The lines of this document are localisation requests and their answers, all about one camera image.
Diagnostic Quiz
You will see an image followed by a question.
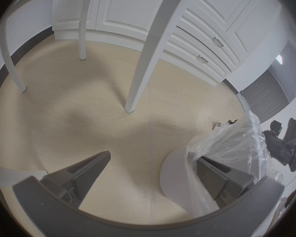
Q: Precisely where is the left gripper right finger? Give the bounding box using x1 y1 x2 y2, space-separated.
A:
196 157 256 208

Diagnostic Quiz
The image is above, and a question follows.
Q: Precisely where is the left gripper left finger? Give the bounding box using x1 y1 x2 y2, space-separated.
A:
43 151 111 209

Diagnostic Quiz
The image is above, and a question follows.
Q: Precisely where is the clear plastic bag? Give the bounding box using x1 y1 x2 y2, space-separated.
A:
186 110 284 219

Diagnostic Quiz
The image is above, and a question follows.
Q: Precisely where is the white trash bin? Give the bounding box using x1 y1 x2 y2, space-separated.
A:
160 122 264 218

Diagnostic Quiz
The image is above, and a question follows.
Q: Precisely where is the grey curtain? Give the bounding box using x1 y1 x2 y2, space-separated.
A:
242 71 289 123

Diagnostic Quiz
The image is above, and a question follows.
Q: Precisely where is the white chair dark grey seat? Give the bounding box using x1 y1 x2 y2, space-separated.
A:
0 0 203 188

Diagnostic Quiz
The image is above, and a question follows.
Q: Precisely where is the white wardrobe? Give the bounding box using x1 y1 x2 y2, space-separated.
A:
50 0 285 87

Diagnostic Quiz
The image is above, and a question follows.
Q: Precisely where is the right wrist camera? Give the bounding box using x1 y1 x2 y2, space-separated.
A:
270 120 283 136

